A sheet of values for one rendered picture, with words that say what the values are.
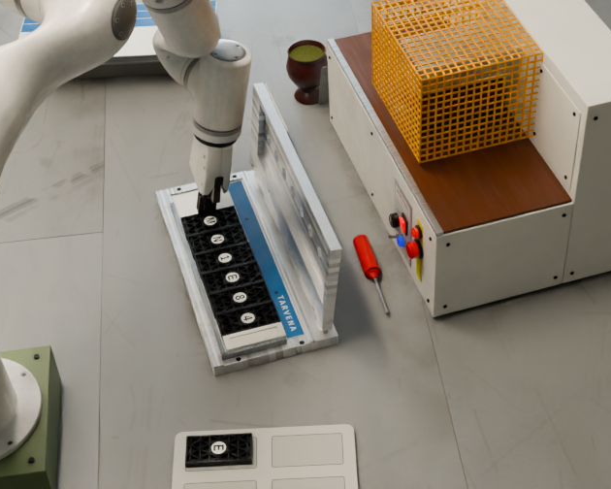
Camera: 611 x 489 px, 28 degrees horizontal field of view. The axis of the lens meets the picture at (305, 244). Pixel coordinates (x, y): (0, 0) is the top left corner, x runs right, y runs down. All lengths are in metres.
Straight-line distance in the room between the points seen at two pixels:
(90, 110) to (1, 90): 0.93
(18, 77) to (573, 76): 0.82
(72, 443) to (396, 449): 0.49
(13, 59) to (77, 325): 0.62
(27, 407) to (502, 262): 0.77
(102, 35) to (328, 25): 1.15
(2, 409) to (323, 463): 0.47
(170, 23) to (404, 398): 0.67
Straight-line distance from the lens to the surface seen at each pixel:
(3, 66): 1.58
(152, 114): 2.45
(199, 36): 1.85
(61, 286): 2.13
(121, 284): 2.11
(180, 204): 2.21
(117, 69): 2.56
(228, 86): 1.97
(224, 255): 2.08
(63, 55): 1.57
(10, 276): 2.17
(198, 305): 2.02
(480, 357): 1.96
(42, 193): 2.32
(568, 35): 1.97
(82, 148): 2.40
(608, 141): 1.89
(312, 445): 1.84
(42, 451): 1.81
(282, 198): 2.09
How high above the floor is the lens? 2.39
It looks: 44 degrees down
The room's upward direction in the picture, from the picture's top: 4 degrees counter-clockwise
